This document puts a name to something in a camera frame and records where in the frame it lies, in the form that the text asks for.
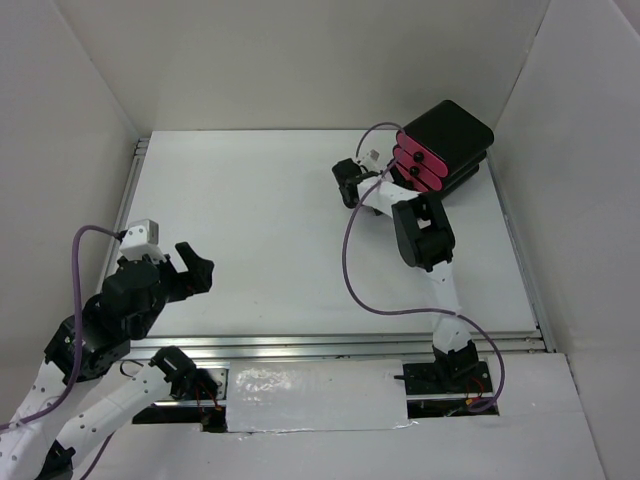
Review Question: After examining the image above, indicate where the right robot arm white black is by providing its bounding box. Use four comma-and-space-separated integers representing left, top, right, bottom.
332, 158, 479, 392

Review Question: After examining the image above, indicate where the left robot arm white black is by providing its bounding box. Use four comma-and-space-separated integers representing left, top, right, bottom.
1, 242, 217, 479

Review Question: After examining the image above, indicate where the black drawer cabinet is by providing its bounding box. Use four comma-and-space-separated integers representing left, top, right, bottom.
401, 100, 494, 197

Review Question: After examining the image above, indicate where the white cover panel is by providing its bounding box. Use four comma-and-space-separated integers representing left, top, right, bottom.
226, 359, 410, 433

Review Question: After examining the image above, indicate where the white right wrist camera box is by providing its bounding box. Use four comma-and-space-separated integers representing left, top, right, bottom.
359, 149, 380, 171

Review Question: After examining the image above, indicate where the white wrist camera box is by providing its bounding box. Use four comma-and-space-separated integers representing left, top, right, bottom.
359, 149, 380, 171
119, 219, 164, 264

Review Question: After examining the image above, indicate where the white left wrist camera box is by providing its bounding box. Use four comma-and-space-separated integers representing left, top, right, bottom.
119, 219, 164, 264

